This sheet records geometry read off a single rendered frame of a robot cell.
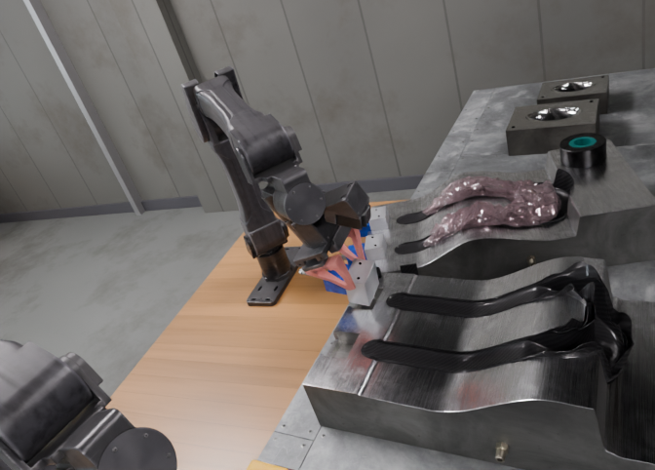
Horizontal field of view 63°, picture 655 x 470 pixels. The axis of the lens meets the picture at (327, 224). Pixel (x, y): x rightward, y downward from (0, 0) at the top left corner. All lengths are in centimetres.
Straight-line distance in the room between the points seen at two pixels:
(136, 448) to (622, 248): 82
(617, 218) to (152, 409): 85
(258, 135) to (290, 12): 223
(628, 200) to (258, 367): 68
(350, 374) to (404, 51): 222
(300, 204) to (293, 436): 36
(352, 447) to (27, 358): 47
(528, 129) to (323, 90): 178
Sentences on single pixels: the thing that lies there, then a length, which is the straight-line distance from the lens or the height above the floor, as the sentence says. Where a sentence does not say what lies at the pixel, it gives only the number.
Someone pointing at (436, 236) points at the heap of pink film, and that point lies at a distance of 103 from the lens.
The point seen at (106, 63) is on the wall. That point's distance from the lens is 374.
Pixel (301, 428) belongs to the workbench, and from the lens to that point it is 87.
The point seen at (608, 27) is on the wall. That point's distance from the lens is 275.
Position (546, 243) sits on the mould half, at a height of 87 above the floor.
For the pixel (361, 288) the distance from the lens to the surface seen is 84.
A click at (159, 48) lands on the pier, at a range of 330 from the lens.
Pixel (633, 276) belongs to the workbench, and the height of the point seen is 80.
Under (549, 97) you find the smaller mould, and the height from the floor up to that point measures 86.
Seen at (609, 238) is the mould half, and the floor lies 86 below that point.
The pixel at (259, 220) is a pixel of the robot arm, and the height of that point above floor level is 97.
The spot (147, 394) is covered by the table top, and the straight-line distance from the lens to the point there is 108.
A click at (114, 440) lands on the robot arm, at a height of 117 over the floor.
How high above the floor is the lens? 143
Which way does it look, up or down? 29 degrees down
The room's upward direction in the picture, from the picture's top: 18 degrees counter-clockwise
